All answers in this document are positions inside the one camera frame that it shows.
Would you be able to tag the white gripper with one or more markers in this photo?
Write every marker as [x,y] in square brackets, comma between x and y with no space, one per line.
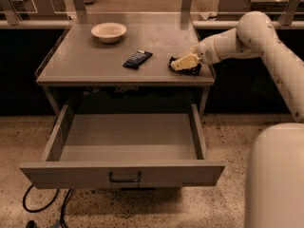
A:
[205,53]

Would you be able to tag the black rxbar chocolate bar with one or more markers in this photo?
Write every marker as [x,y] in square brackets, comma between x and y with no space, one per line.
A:
[188,71]

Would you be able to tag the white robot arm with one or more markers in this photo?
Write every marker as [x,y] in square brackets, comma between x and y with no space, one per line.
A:
[274,190]

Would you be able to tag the grey open top drawer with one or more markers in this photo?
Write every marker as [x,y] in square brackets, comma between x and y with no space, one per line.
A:
[167,148]

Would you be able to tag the blue snack bar wrapper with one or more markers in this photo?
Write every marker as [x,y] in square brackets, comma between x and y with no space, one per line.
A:
[137,59]

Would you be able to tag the white ceramic bowl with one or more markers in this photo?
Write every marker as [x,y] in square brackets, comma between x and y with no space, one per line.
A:
[109,32]

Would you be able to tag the grey cabinet table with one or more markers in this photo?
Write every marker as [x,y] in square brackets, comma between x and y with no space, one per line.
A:
[82,60]

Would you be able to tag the background grey counter left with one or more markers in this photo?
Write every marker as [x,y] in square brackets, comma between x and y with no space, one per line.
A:
[33,9]

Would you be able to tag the black drawer handle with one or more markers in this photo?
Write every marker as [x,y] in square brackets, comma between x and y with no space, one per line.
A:
[124,178]

